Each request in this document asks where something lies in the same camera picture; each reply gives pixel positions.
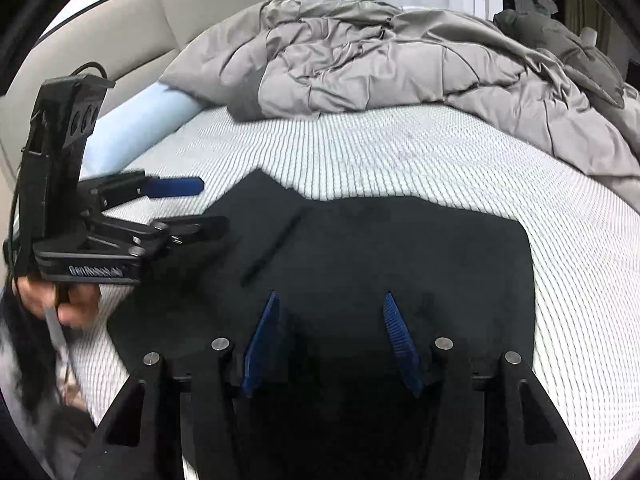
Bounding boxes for dark grey cushion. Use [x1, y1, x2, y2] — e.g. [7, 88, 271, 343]
[494, 0, 625, 108]

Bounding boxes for person's left hand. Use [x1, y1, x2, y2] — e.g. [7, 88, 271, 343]
[12, 276, 101, 328]

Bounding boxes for grey rumpled comforter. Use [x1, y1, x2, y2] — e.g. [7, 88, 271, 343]
[162, 0, 639, 206]

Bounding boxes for beige upholstered headboard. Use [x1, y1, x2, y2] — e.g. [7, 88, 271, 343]
[1, 0, 264, 181]

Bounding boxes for light blue pillow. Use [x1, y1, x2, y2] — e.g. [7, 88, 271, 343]
[80, 82, 205, 179]

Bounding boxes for black pants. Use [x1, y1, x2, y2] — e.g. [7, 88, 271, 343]
[108, 171, 536, 479]

